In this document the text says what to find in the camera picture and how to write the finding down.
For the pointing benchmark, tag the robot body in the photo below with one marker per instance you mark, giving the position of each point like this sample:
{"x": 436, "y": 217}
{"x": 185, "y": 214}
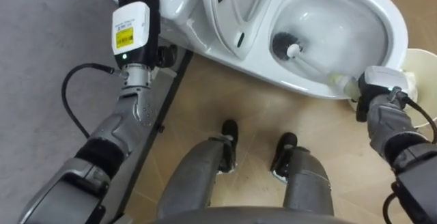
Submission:
{"x": 252, "y": 216}

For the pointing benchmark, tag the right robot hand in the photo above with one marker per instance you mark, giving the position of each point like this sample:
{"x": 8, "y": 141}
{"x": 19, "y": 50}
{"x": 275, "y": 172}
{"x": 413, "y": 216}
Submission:
{"x": 380, "y": 80}

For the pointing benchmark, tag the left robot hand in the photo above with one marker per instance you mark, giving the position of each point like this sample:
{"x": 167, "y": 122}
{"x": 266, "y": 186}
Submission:
{"x": 131, "y": 26}

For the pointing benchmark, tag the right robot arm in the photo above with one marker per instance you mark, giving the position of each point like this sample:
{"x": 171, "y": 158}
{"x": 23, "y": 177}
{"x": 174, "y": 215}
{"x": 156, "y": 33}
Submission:
{"x": 399, "y": 138}

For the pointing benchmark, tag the robot legs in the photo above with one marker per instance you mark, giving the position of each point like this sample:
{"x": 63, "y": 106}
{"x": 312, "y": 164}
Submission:
{"x": 246, "y": 172}

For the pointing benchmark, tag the white toilet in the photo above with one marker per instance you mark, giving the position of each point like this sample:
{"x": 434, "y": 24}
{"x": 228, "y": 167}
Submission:
{"x": 273, "y": 22}

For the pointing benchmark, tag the cream brush holder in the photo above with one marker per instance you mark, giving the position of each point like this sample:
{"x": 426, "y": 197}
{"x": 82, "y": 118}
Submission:
{"x": 421, "y": 80}

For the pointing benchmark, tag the white toilet brush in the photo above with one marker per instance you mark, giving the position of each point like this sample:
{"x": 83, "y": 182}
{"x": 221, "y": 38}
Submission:
{"x": 307, "y": 60}

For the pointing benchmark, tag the black floor rail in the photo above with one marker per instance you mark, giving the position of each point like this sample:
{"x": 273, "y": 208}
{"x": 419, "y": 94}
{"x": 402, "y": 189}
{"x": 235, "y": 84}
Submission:
{"x": 157, "y": 121}

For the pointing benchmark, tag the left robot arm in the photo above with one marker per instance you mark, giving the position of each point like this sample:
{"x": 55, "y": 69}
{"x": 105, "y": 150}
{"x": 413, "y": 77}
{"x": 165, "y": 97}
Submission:
{"x": 102, "y": 149}

